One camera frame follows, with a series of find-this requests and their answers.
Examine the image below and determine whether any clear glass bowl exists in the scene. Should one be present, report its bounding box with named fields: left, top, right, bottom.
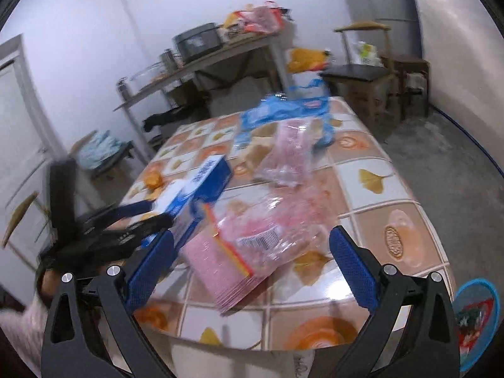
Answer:
left=130, top=63, right=166, bottom=83

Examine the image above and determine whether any pink foam sheet pack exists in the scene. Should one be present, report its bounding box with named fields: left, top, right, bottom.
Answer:
left=181, top=205, right=284, bottom=316

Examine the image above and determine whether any metal cup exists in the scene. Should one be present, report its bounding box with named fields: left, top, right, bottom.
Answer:
left=159, top=48, right=178, bottom=69

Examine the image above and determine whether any dark wooden stool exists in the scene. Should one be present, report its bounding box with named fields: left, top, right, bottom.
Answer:
left=388, top=57, right=432, bottom=121

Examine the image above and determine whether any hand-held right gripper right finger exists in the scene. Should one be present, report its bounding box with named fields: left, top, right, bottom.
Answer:
left=327, top=226, right=461, bottom=378

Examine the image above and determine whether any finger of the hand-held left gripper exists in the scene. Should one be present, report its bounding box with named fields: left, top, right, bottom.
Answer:
left=113, top=214, right=175, bottom=247
left=84, top=200, right=155, bottom=232

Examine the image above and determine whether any green and white box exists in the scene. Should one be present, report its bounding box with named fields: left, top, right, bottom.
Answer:
left=352, top=41, right=381, bottom=66

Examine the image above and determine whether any cream mattress with blue edge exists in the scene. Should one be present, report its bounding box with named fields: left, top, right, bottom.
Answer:
left=405, top=0, right=504, bottom=174

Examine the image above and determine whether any tile patterned plastic tablecloth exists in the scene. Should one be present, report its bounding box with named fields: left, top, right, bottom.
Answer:
left=118, top=96, right=457, bottom=353

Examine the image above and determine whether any person's left forearm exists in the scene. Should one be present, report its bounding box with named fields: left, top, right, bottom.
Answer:
left=0, top=270, right=60, bottom=367

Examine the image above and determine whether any blue plastic mesh basket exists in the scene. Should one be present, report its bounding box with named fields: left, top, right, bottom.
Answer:
left=453, top=278, right=499, bottom=375

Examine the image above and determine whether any grey rice cooker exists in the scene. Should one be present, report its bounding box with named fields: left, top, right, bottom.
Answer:
left=172, top=23, right=223, bottom=61

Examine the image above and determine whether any long grey side desk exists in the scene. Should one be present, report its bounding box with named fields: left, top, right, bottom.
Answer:
left=114, top=29, right=292, bottom=158

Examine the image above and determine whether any clear plastic bag pink print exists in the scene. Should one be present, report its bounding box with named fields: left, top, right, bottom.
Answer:
left=213, top=189, right=343, bottom=284

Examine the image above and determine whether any silver refrigerator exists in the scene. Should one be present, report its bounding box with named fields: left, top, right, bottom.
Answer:
left=335, top=0, right=424, bottom=60

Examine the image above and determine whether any black cloth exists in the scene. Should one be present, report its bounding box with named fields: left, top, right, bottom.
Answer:
left=142, top=106, right=209, bottom=132

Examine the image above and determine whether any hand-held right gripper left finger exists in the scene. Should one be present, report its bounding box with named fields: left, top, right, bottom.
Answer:
left=41, top=229, right=176, bottom=378

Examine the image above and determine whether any small dark stool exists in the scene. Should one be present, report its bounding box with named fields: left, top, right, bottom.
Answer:
left=71, top=128, right=138, bottom=182

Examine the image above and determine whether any yellow plastic bag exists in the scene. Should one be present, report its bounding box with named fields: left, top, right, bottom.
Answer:
left=287, top=47, right=331, bottom=73
left=222, top=10, right=247, bottom=30

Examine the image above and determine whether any blue and white carton box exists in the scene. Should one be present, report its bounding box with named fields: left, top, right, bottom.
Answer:
left=152, top=154, right=233, bottom=250

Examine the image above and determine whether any white door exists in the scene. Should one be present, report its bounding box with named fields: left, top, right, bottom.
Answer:
left=0, top=33, right=64, bottom=280

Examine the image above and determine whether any wooden chair with black seat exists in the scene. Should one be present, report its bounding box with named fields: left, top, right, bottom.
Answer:
left=320, top=21, right=394, bottom=135

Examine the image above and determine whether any teal patterned cloth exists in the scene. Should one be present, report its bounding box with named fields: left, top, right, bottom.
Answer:
left=77, top=130, right=123, bottom=170

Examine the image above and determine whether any blue plastic bag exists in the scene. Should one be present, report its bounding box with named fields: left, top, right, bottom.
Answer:
left=234, top=79, right=335, bottom=152

